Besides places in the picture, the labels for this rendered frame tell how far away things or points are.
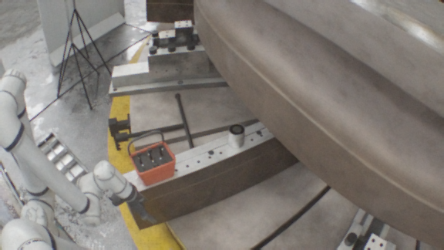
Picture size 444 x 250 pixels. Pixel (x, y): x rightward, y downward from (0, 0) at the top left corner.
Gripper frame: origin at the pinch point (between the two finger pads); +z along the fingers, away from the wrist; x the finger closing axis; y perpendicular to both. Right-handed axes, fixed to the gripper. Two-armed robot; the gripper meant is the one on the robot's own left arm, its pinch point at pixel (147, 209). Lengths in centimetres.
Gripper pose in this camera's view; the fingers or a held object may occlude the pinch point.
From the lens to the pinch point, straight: 154.5
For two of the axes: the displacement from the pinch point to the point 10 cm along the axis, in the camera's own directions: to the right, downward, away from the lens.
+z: 4.2, 6.0, 6.8
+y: 8.2, -5.7, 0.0
